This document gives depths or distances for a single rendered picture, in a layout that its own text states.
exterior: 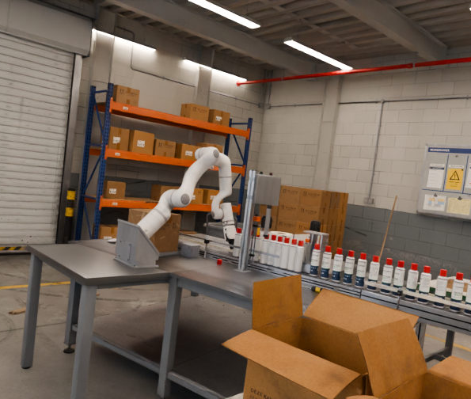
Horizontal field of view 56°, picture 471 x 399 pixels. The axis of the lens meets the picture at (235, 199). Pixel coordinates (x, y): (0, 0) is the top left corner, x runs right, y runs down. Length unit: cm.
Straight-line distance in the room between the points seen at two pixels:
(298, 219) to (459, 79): 309
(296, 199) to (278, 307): 533
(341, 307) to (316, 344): 14
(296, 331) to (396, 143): 628
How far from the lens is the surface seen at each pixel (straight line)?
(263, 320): 135
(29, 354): 344
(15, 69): 677
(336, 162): 814
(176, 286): 274
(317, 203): 651
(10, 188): 674
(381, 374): 109
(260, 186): 288
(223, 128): 759
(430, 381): 129
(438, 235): 723
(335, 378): 111
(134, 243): 274
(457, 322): 262
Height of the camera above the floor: 145
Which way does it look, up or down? 3 degrees down
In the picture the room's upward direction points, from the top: 7 degrees clockwise
